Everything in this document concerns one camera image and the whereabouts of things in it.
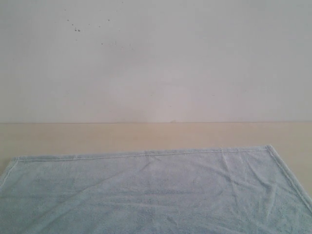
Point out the light blue terry towel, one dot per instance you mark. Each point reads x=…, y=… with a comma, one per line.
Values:
x=248, y=190

